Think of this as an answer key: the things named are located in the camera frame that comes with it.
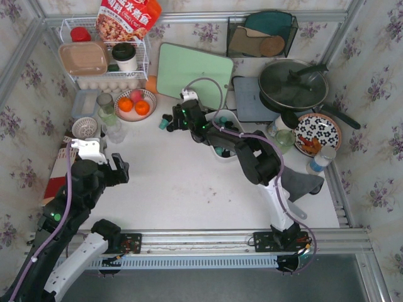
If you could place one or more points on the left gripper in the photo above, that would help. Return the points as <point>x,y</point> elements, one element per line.
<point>113,173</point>

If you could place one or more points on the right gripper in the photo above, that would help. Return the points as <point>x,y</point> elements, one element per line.
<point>176,117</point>

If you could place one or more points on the teal capsule top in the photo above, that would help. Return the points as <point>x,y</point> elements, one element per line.
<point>163,124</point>

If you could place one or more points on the white plastic storage basket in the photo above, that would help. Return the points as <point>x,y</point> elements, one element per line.
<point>234,122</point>

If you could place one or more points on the grey microfibre cloth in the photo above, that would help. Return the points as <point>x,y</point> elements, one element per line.
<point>299,184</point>

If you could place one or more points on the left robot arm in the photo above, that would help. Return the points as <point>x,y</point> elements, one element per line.
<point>39,278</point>

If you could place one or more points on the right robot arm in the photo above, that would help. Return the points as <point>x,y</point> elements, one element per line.
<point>260,163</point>

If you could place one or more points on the black capsule top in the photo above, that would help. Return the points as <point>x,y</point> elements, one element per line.
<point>167,117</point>

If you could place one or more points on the striped orange cloth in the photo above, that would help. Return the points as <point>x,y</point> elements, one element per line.
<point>59,170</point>

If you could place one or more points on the green cutting board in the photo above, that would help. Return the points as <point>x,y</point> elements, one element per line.
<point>179,65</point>

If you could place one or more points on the white patterned strainer bowl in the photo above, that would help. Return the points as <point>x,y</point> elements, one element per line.
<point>84,128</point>

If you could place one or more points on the clear drinking glass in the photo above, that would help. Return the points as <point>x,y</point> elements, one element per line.
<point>116,133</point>

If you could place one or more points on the fruit plate with oranges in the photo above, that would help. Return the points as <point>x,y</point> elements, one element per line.
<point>135,105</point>

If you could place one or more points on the grey induction cooker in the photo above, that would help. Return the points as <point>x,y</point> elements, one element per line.
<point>249,107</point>

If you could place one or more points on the clear container blue lid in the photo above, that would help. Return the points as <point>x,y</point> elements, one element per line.
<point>85,104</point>

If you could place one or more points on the green tinted glass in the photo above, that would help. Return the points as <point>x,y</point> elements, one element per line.
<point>106,109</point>

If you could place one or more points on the egg tray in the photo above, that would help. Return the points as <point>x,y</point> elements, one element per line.
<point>108,86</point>

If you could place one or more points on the white cup black lid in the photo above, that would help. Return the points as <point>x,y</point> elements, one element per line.
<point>125,55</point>

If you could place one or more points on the green glass cup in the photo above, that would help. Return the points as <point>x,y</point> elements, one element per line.
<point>285,140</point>

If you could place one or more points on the black mesh organizer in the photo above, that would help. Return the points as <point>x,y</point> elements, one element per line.
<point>243,39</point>

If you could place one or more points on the cartoon paper cup black lid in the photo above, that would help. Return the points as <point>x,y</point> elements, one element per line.
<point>287,120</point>

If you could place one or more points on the black frying pan with lid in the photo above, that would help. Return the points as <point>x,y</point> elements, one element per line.
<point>294,85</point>

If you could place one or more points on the round cork coaster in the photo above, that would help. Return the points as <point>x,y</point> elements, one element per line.
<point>271,46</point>

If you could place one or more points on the red snack bag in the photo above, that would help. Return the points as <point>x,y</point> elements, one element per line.
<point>126,20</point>

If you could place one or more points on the beige plastic container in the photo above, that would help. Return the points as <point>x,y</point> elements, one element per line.
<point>84,58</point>

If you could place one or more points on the floral plate with food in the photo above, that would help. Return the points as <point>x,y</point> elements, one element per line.
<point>315,131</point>

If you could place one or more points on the red lid jar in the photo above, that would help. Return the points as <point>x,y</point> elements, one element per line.
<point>80,34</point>

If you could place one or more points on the white pill bottle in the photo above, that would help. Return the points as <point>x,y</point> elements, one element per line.
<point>321,160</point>

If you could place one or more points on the white wire rack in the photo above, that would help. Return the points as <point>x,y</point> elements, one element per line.
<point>142,50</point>

